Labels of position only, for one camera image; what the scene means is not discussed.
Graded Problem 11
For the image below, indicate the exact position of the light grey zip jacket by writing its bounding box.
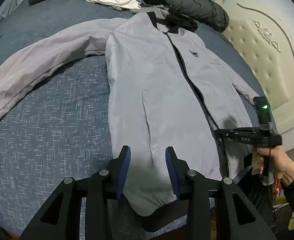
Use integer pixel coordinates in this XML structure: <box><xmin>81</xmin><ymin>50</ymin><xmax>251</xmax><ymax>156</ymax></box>
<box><xmin>0</xmin><ymin>12</ymin><xmax>256</xmax><ymax>228</ymax></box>

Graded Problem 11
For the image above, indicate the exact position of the person's right hand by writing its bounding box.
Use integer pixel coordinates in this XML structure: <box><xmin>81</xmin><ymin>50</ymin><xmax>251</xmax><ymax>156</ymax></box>
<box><xmin>252</xmin><ymin>146</ymin><xmax>294</xmax><ymax>186</ymax></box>

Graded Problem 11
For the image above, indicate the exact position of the blue bed sheet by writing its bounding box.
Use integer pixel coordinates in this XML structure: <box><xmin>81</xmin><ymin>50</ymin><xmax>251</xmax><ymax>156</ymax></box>
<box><xmin>0</xmin><ymin>0</ymin><xmax>278</xmax><ymax>240</ymax></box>

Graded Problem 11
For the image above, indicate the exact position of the cream tufted headboard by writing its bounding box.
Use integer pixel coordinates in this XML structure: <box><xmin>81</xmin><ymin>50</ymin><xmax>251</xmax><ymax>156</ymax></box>
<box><xmin>216</xmin><ymin>0</ymin><xmax>294</xmax><ymax>150</ymax></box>

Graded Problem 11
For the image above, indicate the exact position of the black garment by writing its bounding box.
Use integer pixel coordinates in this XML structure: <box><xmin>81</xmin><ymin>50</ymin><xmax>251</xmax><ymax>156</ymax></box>
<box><xmin>142</xmin><ymin>0</ymin><xmax>198</xmax><ymax>33</ymax></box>

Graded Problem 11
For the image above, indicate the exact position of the white garment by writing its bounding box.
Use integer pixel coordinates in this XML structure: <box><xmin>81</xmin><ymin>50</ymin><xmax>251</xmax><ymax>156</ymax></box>
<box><xmin>86</xmin><ymin>0</ymin><xmax>142</xmax><ymax>10</ymax></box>

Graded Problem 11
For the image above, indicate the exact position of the light grey blanket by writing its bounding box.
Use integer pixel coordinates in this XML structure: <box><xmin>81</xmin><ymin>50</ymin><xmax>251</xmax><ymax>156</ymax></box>
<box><xmin>0</xmin><ymin>0</ymin><xmax>24</xmax><ymax>22</ymax></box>

